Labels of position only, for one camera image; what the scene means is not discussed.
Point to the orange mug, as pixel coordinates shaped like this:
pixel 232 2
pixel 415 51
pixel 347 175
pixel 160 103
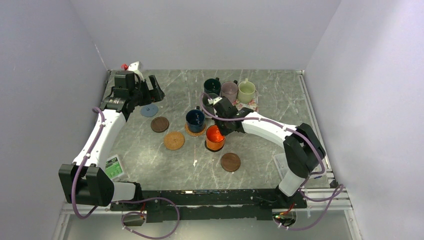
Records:
pixel 214 138

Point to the mauve grey mug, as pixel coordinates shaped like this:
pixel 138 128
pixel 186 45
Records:
pixel 229 90

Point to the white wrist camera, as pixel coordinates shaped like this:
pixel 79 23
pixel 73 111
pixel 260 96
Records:
pixel 135 67
pixel 213 101

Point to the floral serving tray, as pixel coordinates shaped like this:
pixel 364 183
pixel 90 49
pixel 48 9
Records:
pixel 253 104

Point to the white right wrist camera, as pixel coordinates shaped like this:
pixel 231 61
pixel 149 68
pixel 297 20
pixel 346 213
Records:
pixel 213 101

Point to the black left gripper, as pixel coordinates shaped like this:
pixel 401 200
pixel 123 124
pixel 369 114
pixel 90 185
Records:
pixel 156 95

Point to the blue round coaster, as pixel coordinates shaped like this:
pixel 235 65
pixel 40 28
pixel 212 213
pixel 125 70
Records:
pixel 149 110

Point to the woven rattan coaster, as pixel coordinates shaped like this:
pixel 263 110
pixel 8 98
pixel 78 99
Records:
pixel 174 140
pixel 194 134

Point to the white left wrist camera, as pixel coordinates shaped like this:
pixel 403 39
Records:
pixel 135 67

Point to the navy blue mug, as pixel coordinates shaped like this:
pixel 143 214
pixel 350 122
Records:
pixel 195 120

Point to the green label tag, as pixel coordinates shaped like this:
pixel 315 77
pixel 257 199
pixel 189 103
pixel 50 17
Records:
pixel 114 169

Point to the dark green mug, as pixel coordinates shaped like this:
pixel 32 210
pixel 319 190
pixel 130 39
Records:
pixel 212 86

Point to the pale green mug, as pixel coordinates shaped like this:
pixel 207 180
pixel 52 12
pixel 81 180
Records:
pixel 246 91

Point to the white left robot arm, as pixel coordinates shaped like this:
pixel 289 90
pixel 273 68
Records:
pixel 84 181

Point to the grey green mug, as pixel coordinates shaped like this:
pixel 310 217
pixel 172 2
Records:
pixel 207 106

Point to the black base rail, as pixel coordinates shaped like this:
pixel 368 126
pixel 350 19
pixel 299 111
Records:
pixel 170 205

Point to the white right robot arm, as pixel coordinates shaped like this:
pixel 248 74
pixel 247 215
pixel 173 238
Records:
pixel 304 153

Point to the dark wooden coaster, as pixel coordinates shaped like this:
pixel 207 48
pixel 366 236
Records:
pixel 159 124
pixel 230 162

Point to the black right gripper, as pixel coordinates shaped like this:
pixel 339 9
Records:
pixel 224 131

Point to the orange black round coaster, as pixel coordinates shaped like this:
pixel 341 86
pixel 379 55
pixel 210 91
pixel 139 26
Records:
pixel 213 150

